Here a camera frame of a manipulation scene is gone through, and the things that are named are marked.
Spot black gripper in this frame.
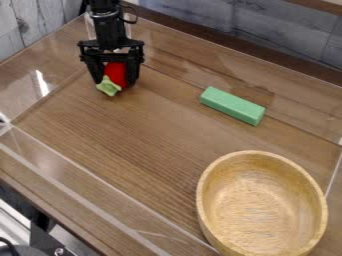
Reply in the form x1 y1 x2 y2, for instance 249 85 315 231
78 38 145 87

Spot red plush strawberry green leaves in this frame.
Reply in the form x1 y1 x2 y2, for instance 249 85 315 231
95 61 130 98

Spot wooden bowl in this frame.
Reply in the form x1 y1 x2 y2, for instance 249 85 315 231
197 150 329 256

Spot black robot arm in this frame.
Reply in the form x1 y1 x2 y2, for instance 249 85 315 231
78 0 145 86

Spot green rectangular block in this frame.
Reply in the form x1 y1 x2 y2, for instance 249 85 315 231
200 87 266 126

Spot black metal stand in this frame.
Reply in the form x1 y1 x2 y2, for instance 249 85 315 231
0 181 75 256

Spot clear acrylic corner bracket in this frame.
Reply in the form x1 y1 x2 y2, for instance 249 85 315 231
85 13 133 40

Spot clear acrylic front wall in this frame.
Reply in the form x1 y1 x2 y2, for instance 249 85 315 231
0 115 228 256

